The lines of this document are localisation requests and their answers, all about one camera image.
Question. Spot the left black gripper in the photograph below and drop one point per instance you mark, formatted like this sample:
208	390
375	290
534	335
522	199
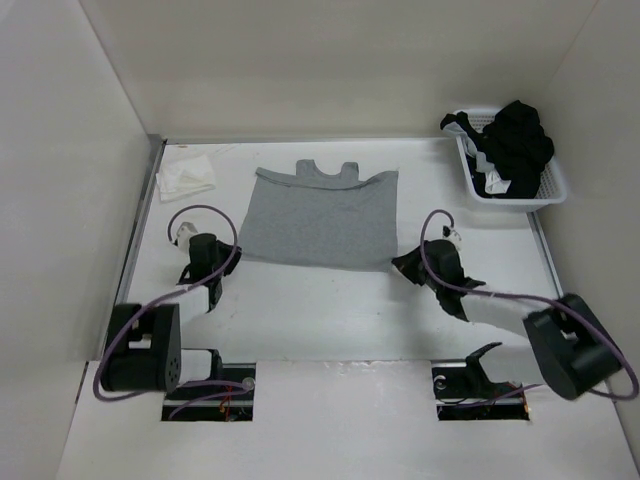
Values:
233	263

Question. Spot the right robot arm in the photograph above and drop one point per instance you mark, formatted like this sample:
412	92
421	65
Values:
567	349

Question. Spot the white folded tank top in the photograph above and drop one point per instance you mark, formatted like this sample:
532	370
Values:
185	177

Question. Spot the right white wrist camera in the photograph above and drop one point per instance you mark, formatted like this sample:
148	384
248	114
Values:
451	235

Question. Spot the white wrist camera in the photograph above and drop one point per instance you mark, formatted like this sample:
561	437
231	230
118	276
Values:
451	235
185	232

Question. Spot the white cloth in basket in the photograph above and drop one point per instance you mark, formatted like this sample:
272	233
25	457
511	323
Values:
491	184

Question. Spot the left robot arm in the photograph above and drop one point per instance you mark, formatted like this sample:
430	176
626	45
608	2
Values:
143	351

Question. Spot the black clothes pile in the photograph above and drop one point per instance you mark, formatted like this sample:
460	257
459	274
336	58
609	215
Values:
515	142

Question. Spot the white plastic basket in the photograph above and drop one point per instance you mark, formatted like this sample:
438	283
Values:
552	190

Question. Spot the grey tank top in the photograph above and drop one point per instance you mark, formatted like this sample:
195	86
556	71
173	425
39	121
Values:
310	218

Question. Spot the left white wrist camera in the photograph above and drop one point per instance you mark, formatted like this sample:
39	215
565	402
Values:
185	232

